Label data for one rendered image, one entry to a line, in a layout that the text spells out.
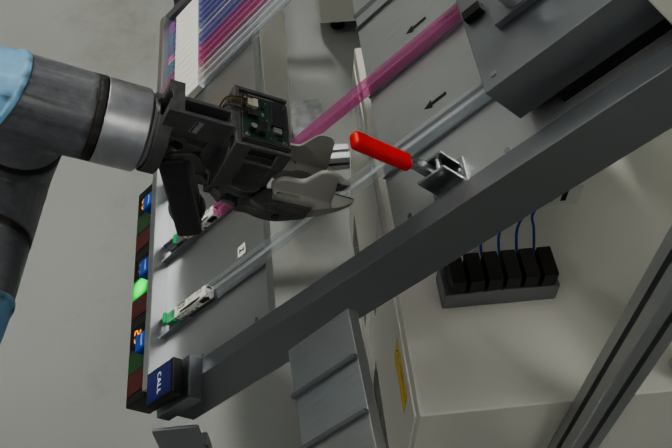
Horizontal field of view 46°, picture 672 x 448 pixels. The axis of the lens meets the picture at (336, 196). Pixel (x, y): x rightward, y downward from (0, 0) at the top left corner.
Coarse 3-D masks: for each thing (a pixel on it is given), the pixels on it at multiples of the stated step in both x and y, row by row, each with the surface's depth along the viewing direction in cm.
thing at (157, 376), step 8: (160, 368) 85; (168, 368) 84; (152, 376) 86; (160, 376) 85; (168, 376) 83; (152, 384) 85; (160, 384) 84; (168, 384) 83; (152, 392) 85; (160, 392) 83; (152, 400) 84
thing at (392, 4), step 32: (352, 0) 93; (384, 0) 88; (416, 0) 84; (448, 0) 80; (384, 32) 86; (416, 32) 82; (448, 32) 77; (416, 64) 80; (448, 64) 76; (384, 96) 82; (416, 96) 78; (448, 96) 74; (576, 96) 63; (384, 128) 80; (416, 128) 76; (448, 128) 73; (480, 128) 70; (512, 128) 67; (480, 160) 68; (416, 192) 73
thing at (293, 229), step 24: (480, 96) 70; (432, 120) 73; (456, 120) 72; (408, 144) 74; (384, 168) 76; (336, 192) 79; (288, 240) 84; (240, 264) 87; (216, 288) 89; (168, 312) 95
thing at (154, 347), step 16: (160, 32) 130; (160, 48) 127; (160, 64) 124; (160, 80) 122; (160, 176) 110; (160, 192) 109; (160, 208) 107; (160, 224) 105; (160, 240) 104; (160, 256) 102; (160, 272) 101; (160, 288) 100; (160, 304) 98; (160, 320) 97; (144, 352) 94; (160, 352) 94; (144, 368) 93; (144, 384) 91
